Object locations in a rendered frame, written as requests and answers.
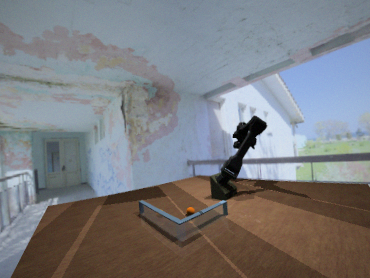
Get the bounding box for clear low l-shaped wall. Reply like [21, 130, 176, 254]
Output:
[139, 202, 227, 242]

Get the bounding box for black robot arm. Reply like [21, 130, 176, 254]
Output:
[215, 115, 267, 186]

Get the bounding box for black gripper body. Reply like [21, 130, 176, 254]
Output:
[233, 136, 257, 149]

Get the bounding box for orange-brown ball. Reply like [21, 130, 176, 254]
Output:
[186, 207, 195, 216]

